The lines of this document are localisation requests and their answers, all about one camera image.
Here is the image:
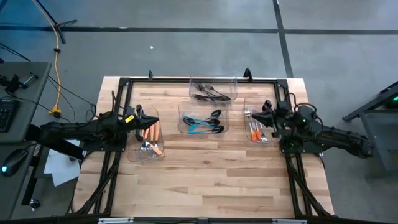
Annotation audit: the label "silver bracket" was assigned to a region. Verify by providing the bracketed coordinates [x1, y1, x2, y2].
[98, 217, 134, 224]
[272, 218, 308, 224]

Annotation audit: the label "black tripod stand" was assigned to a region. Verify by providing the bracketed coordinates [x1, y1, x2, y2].
[33, 0, 78, 45]

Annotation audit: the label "black clamp tool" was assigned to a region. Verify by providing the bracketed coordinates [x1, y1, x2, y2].
[0, 72, 40, 95]

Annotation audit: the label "clear plastic bin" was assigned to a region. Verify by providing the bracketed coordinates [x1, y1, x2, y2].
[127, 107, 165, 162]
[243, 96, 282, 144]
[188, 74, 238, 102]
[177, 101, 230, 135]

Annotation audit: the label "black spoon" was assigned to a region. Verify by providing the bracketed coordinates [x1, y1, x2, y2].
[194, 94, 231, 102]

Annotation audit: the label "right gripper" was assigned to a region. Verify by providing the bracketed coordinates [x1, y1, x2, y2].
[252, 108, 293, 138]

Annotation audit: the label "white paper sheets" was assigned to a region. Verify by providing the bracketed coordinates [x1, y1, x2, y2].
[43, 139, 84, 187]

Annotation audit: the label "black keyboard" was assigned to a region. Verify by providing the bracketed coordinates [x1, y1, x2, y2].
[0, 99, 20, 133]

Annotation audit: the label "black metal table frame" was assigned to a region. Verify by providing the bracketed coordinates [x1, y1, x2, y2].
[70, 75, 335, 224]

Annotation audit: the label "grey metal cart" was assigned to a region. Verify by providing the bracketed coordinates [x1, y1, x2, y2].
[341, 80, 398, 175]

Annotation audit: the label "black computer mouse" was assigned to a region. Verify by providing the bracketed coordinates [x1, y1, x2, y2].
[1, 148, 29, 177]

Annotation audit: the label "yellow cable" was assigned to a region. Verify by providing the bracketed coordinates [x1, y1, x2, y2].
[30, 0, 62, 118]

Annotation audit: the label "wooden utensil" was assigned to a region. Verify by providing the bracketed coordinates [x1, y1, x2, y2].
[141, 128, 150, 153]

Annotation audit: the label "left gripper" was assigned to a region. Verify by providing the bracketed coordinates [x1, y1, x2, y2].
[123, 112, 160, 141]

